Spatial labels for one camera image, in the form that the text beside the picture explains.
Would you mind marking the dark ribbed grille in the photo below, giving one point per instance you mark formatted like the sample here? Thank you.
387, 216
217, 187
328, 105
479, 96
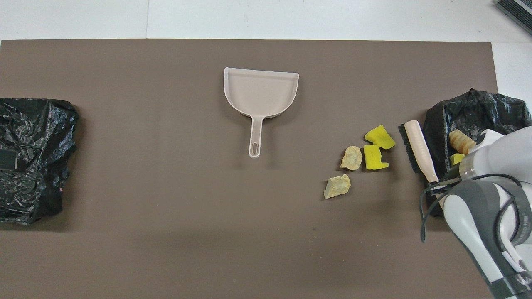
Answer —
517, 10

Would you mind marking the beige brush black bristles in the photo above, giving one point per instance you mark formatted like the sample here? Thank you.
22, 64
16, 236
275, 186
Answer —
420, 145

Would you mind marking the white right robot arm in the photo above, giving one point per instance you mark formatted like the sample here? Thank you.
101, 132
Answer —
498, 158

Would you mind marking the striped croissant bread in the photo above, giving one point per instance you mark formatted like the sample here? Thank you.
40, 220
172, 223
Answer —
460, 141

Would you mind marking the pale yellow foam chunk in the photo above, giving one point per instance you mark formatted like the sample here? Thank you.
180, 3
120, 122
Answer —
337, 186
351, 158

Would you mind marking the yellow sponge piece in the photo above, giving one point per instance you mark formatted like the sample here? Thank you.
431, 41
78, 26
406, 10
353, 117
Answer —
375, 158
380, 137

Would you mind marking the beige plastic dustpan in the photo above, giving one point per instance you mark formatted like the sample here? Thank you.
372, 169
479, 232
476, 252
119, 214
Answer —
259, 91

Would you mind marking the black bag lined bin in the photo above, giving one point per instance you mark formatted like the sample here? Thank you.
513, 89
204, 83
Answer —
478, 112
33, 166

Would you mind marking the brown table mat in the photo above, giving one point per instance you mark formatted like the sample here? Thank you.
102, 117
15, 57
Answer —
124, 124

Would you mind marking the yellow sponge green scouring side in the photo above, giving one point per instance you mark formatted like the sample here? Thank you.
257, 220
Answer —
456, 158

